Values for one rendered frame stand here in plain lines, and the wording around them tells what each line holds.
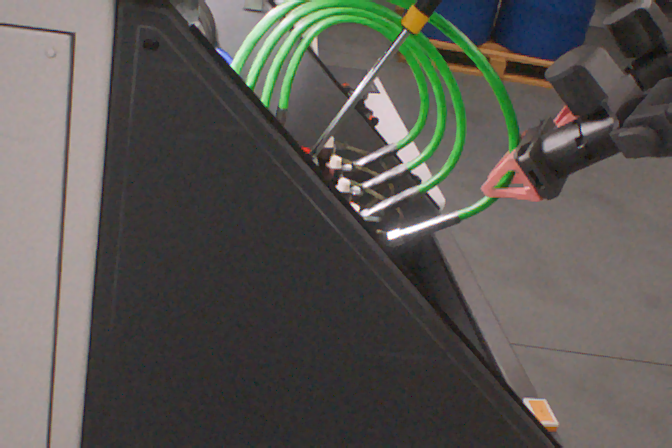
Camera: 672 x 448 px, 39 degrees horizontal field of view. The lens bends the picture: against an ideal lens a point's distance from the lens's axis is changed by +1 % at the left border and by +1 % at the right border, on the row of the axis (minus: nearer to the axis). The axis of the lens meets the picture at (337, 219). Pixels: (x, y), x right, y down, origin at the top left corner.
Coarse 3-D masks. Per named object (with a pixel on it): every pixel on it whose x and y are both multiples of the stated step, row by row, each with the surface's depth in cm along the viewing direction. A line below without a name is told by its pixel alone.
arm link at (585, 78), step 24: (576, 48) 108; (600, 48) 104; (552, 72) 107; (576, 72) 105; (600, 72) 104; (576, 96) 106; (600, 96) 105; (624, 96) 105; (624, 120) 105; (624, 144) 103; (648, 144) 100
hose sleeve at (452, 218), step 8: (440, 216) 122; (448, 216) 122; (456, 216) 121; (416, 224) 123; (424, 224) 123; (432, 224) 122; (440, 224) 122; (448, 224) 122; (400, 232) 124; (408, 232) 123; (416, 232) 123; (424, 232) 123; (408, 240) 124
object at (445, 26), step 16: (288, 0) 113; (304, 0) 112; (384, 0) 112; (400, 0) 111; (272, 16) 114; (432, 16) 111; (256, 32) 115; (448, 32) 112; (240, 48) 116; (464, 48) 112; (240, 64) 117; (480, 64) 113; (496, 80) 114; (496, 96) 115; (512, 112) 115; (512, 128) 116; (512, 144) 117; (512, 176) 118; (464, 208) 122; (480, 208) 121
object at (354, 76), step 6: (330, 66) 229; (336, 66) 229; (336, 72) 225; (342, 72) 226; (348, 72) 227; (354, 72) 228; (360, 72) 229; (366, 72) 229; (336, 78) 221; (342, 78) 222; (348, 78) 223; (354, 78) 224; (360, 78) 224; (354, 84) 220; (372, 84) 222; (354, 90) 216; (366, 90) 217; (372, 90) 218; (378, 90) 219
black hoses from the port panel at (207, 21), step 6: (204, 6) 143; (204, 12) 139; (210, 12) 144; (198, 18) 135; (204, 18) 135; (210, 18) 144; (204, 24) 135; (210, 24) 140; (204, 30) 136; (210, 30) 140; (210, 36) 136; (210, 42) 137
